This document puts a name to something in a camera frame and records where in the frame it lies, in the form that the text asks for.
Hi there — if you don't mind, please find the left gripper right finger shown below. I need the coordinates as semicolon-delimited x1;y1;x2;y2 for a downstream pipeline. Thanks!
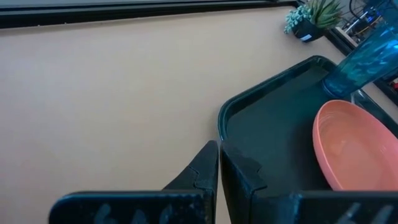
220;142;398;224

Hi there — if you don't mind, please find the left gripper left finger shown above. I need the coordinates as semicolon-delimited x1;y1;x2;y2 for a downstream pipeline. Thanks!
48;139;219;224

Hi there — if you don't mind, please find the orange plate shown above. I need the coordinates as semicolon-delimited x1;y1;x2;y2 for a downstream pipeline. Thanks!
312;99;398;192

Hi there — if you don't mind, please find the teal transparent plastic cup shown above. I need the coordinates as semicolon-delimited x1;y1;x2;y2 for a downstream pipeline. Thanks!
322;2;398;100

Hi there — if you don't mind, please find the dark green tray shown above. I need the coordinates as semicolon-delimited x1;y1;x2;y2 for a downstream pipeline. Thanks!
217;55;398;200

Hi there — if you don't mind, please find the potted artificial succulent plant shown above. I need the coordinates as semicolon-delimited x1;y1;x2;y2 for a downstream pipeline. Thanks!
283;0;345;44

